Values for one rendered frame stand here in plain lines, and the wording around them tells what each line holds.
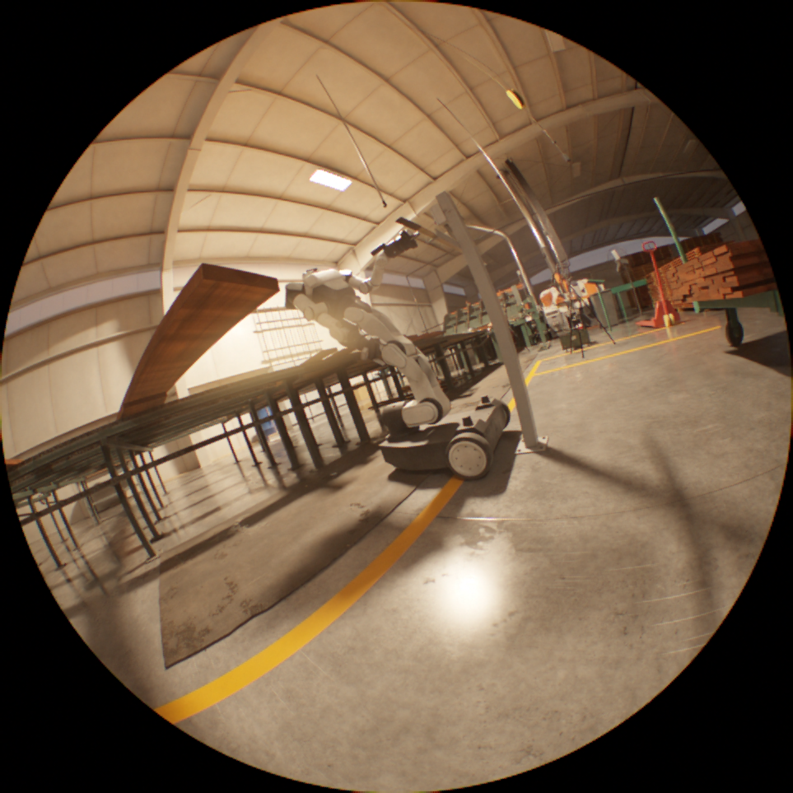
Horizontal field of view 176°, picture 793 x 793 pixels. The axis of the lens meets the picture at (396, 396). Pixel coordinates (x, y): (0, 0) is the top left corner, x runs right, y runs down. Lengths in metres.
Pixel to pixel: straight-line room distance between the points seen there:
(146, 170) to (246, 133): 2.40
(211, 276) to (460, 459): 1.06
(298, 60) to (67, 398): 9.16
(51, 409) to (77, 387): 1.11
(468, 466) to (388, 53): 7.32
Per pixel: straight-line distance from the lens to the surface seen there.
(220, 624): 0.98
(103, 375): 8.47
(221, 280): 0.68
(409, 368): 1.28
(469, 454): 1.07
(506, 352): 1.17
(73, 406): 8.62
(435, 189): 10.35
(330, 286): 1.60
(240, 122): 7.02
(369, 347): 1.17
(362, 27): 6.86
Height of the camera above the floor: 0.53
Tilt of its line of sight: 5 degrees down
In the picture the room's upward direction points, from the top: 19 degrees counter-clockwise
